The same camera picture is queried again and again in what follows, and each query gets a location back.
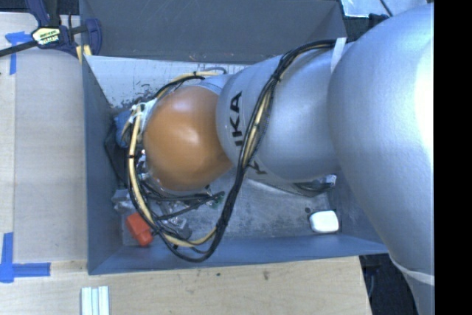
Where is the white rounded block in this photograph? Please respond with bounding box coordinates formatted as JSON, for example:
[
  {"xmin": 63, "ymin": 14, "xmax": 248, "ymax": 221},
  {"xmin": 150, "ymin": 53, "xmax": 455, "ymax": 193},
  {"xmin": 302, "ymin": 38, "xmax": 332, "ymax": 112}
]
[{"xmin": 308, "ymin": 209, "xmax": 340, "ymax": 234}]

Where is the pale wood flat board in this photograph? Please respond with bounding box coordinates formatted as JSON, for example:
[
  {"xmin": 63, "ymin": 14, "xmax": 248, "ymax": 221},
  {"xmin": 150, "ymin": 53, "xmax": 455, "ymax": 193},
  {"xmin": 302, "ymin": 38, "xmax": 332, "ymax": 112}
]
[{"xmin": 13, "ymin": 47, "xmax": 89, "ymax": 264}]

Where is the silver crumpled packet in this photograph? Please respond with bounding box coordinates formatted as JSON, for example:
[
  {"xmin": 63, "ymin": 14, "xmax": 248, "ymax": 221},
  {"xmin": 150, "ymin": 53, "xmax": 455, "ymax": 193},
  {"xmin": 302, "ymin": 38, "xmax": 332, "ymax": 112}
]
[{"xmin": 111, "ymin": 189, "xmax": 133, "ymax": 214}]

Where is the blue cloth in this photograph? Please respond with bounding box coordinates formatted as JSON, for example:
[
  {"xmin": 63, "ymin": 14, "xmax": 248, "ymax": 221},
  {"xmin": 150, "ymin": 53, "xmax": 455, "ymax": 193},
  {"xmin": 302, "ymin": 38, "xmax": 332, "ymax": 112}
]
[{"xmin": 113, "ymin": 109, "xmax": 132, "ymax": 149}]

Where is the grey metal bin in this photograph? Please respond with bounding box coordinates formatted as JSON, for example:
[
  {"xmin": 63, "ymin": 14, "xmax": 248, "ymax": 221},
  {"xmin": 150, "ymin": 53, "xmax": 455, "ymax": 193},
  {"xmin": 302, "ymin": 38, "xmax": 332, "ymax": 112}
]
[{"xmin": 77, "ymin": 0, "xmax": 389, "ymax": 276}]

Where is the orange-red block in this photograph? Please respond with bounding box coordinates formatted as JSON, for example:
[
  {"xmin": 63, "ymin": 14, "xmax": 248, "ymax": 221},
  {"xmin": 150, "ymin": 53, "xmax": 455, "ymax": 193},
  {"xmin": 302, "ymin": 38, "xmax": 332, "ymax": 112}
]
[{"xmin": 125, "ymin": 212, "xmax": 153, "ymax": 247}]

